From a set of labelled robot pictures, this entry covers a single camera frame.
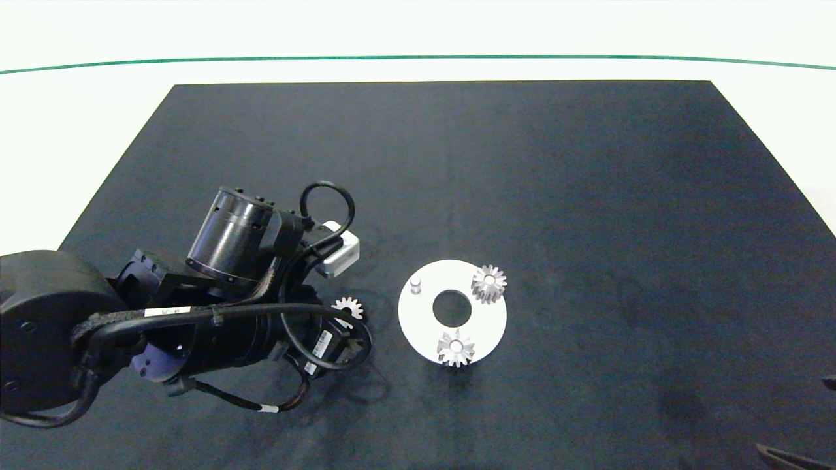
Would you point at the small steel planetary gear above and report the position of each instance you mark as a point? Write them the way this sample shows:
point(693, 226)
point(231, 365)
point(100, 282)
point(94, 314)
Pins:
point(465, 350)
point(498, 285)
point(354, 305)

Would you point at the round white pin plate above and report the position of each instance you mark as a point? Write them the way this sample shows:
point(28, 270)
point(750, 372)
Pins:
point(486, 326)

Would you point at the dark rectangular mat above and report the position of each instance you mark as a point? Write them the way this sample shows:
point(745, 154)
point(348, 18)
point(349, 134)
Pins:
point(522, 163)

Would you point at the silver boxy wrist camera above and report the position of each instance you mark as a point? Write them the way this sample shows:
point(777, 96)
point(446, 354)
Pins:
point(339, 254)

